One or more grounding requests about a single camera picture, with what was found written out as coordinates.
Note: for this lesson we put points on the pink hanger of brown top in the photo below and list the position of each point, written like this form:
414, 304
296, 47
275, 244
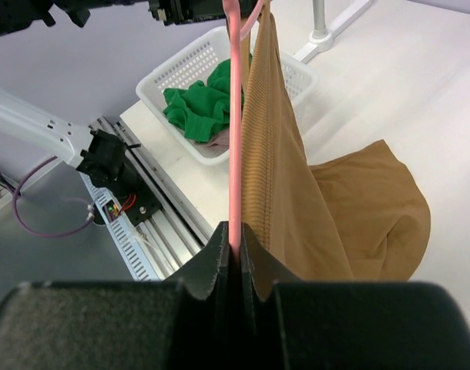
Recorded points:
237, 31

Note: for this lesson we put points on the white slotted cable duct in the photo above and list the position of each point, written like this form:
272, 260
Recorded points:
124, 235

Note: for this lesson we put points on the mauve pink tank top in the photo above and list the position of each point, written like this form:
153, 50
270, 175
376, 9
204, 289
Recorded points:
218, 144

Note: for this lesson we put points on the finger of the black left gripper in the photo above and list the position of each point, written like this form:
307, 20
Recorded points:
183, 12

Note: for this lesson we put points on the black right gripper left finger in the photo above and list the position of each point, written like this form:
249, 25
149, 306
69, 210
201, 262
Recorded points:
178, 323

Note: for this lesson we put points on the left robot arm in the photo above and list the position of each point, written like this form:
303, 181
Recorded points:
95, 153

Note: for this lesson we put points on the brown tank top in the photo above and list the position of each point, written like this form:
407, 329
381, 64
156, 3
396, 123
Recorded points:
360, 217

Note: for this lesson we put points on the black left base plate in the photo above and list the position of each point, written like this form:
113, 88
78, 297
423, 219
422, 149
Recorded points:
141, 206

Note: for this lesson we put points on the white and silver clothes rack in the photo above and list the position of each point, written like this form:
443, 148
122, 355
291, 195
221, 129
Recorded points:
323, 36

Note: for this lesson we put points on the green tank top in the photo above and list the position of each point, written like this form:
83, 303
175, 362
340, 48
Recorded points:
203, 110

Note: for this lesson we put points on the white plastic basket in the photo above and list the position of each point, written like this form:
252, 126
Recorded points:
196, 62

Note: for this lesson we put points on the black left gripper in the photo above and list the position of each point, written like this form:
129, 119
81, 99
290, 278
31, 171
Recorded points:
18, 15

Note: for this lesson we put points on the aluminium mounting rail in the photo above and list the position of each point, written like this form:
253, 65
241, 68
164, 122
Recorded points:
172, 235

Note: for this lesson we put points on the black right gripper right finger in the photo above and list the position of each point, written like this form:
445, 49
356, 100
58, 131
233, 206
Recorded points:
296, 324

